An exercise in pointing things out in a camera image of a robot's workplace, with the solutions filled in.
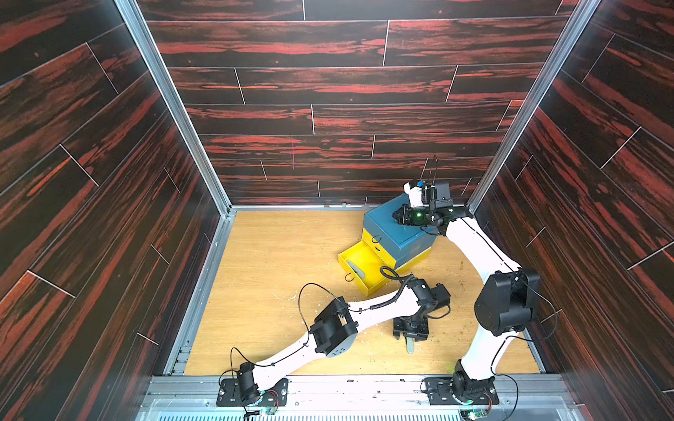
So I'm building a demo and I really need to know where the teal yellow drawer cabinet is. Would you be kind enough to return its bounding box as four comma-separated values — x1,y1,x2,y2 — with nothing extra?
358,193,436,273

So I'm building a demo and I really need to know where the yellow bottom drawer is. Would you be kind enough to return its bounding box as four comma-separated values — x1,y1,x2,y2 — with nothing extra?
338,240,397,296

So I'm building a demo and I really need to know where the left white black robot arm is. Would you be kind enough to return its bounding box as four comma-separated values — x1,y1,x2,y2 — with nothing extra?
234,266,451,407

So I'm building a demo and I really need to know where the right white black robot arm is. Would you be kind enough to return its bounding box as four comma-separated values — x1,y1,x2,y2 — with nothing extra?
393,205,547,405

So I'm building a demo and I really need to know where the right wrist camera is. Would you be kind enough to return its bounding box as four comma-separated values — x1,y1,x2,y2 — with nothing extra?
404,180,454,210

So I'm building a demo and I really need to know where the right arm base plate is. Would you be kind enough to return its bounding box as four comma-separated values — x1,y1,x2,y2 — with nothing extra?
421,374,500,406

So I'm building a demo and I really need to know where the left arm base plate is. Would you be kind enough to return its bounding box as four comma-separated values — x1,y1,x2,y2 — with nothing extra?
216,376,289,408

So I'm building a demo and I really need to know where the aluminium front rail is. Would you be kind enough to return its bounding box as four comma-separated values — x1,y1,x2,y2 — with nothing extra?
137,374,589,420

